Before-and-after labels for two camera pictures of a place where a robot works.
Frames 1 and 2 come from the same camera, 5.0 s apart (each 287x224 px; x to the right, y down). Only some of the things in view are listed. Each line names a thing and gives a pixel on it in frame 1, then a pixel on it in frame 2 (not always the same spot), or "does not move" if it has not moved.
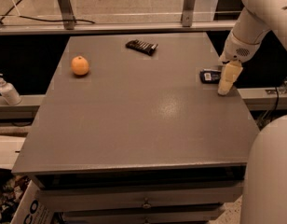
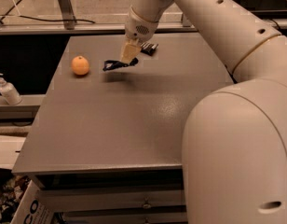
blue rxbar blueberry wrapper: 210,76 → 110,64
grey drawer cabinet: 125,133 does not move
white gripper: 238,49 → 138,29
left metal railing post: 65,7 does not move
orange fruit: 79,65 does not move
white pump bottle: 7,91 does not move
